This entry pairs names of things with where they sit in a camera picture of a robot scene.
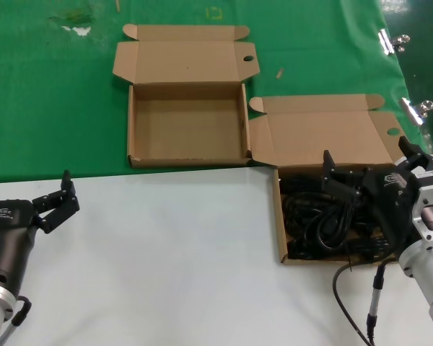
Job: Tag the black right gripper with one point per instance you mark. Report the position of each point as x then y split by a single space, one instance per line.
393 202

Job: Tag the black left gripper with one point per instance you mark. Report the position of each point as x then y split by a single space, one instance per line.
11 238

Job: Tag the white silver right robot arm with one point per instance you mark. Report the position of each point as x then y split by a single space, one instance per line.
422 266

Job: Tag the open brown cardboard box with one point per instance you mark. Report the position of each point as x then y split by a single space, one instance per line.
184 122
310 133

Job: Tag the silver binder clip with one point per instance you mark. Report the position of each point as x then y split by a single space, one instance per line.
386 41
411 110

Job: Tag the green table cloth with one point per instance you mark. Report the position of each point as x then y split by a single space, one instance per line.
39 108

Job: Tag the small wooden scrap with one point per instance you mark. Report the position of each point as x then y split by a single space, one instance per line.
279 73

